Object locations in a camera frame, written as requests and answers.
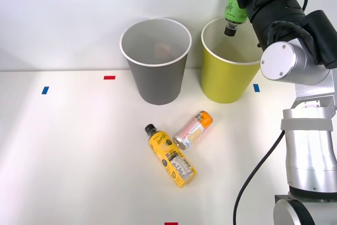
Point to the green plastic bottle black cap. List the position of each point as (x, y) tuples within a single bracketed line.
[(233, 11)]

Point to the silver and black right arm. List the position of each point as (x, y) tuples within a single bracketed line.
[(308, 151)]

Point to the yellow-green plastic waste bin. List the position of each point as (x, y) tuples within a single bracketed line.
[(223, 80)]

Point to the grey plastic waste bin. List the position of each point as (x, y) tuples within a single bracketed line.
[(158, 82)]

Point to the orange and white drink can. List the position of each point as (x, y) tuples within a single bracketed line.
[(193, 130)]

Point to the yellow plastic bottle black cap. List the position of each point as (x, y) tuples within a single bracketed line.
[(171, 156)]

